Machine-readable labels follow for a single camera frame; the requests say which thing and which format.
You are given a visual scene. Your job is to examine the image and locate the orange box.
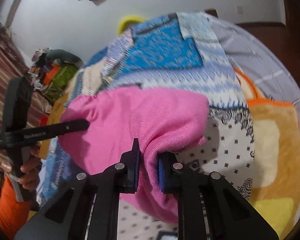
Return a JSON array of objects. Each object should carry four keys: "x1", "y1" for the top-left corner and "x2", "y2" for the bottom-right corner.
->
[{"x1": 44, "y1": 65, "x2": 61, "y2": 85}]

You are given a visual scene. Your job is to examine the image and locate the grey plush toy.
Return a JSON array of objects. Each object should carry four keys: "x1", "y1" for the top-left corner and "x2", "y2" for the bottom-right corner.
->
[{"x1": 45, "y1": 49, "x2": 83, "y2": 69}]

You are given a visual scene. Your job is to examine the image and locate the striped brown curtain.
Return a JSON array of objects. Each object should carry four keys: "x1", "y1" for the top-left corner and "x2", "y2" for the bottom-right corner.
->
[{"x1": 0, "y1": 24, "x2": 51, "y2": 173}]

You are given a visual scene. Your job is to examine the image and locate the pink knit cardigan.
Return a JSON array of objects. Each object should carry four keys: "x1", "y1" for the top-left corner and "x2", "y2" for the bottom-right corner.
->
[{"x1": 58, "y1": 86, "x2": 209, "y2": 224}]

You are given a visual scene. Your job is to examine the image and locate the patchwork patterned bed cover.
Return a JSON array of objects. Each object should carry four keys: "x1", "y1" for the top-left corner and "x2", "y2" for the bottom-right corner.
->
[{"x1": 37, "y1": 12, "x2": 256, "y2": 239}]

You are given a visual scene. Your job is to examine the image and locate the red box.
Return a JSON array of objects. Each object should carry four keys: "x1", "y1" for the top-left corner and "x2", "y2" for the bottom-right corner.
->
[{"x1": 39, "y1": 115, "x2": 49, "y2": 126}]

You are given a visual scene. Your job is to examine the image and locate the orange yellow fleece blanket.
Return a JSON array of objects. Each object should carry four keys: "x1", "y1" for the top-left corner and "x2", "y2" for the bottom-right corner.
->
[{"x1": 235, "y1": 69, "x2": 300, "y2": 239}]

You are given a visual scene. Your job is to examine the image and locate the green storage bag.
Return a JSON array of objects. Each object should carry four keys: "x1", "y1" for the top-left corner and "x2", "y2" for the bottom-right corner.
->
[{"x1": 41, "y1": 63, "x2": 77, "y2": 105}]

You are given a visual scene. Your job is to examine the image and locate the grey striped bed sheet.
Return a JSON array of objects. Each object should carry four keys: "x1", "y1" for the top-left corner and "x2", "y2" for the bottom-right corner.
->
[{"x1": 209, "y1": 15, "x2": 300, "y2": 125}]

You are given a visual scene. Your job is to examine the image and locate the yellow foam tube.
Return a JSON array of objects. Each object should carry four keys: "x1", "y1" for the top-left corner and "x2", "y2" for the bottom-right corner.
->
[{"x1": 117, "y1": 15, "x2": 146, "y2": 35}]

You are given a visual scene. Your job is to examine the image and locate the orange sleeve forearm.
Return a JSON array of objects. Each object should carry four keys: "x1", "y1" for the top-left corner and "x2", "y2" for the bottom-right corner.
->
[{"x1": 0, "y1": 177, "x2": 33, "y2": 239}]

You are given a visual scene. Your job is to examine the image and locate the person left hand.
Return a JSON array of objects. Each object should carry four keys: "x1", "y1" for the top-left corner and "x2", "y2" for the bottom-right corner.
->
[{"x1": 18, "y1": 145, "x2": 40, "y2": 191}]

